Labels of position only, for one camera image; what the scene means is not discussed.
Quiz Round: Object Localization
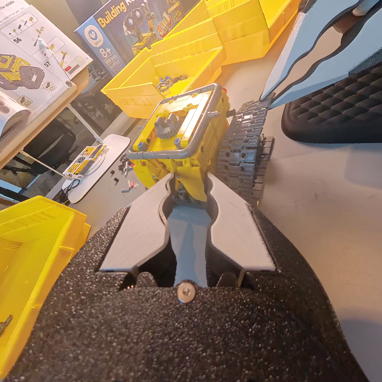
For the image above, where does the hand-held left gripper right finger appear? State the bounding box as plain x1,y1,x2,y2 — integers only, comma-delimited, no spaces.
205,173,277,273

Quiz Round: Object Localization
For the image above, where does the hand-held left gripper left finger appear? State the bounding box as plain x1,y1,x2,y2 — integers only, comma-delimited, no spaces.
99,173,176,272

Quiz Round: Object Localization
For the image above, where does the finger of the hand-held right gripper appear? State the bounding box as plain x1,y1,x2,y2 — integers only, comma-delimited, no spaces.
269,18,382,108
261,0,359,99

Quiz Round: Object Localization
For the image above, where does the grey toy track chain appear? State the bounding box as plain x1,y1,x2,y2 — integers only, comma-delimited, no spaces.
216,99,275,203

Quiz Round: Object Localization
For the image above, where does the yellow toy brick bulldozer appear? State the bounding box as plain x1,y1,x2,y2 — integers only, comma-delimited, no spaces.
127,84,230,200

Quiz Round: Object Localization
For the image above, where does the black quilted wrist rest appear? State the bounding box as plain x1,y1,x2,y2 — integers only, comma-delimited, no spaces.
281,63,382,144

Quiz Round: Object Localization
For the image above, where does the pile of small brick pins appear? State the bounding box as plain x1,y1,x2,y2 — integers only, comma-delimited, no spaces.
109,155,139,194

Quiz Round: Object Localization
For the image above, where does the black office chair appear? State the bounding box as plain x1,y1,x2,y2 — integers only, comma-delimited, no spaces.
18,120,78,173

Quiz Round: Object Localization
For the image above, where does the cluster of blue brick parts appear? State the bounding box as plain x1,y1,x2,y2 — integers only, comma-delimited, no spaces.
157,75,188,93

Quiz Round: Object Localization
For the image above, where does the toy set box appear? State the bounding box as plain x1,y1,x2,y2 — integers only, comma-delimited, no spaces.
75,0,200,75

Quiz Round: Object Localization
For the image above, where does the white paper booklet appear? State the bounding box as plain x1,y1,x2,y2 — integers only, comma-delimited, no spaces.
0,0,93,114

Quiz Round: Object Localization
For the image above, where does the black cable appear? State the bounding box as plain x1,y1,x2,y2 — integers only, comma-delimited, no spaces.
60,178,81,203

